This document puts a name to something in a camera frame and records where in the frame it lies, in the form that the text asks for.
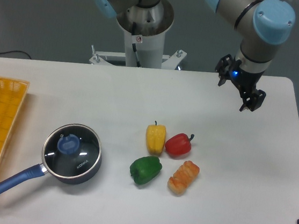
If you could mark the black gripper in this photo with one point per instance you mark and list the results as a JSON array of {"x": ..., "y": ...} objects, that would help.
[{"x": 244, "y": 74}]

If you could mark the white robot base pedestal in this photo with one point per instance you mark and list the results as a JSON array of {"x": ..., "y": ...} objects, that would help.
[{"x": 144, "y": 31}]

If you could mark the red bell pepper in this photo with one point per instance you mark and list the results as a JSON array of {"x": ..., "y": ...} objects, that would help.
[{"x": 179, "y": 144}]

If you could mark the green bell pepper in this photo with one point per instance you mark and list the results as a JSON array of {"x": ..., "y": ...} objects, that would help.
[{"x": 144, "y": 169}]

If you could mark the glass lid with blue knob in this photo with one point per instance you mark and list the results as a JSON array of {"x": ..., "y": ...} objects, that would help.
[{"x": 72, "y": 153}]

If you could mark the orange bread loaf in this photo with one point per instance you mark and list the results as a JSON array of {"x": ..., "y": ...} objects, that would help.
[{"x": 183, "y": 177}]

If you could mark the blue saucepan with handle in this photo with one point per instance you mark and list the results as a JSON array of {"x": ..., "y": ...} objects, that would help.
[{"x": 34, "y": 171}]

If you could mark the yellow bell pepper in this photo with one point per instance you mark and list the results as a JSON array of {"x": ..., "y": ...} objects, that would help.
[{"x": 155, "y": 138}]

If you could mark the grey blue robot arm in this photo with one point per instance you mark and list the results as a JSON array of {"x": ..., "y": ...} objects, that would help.
[{"x": 264, "y": 25}]

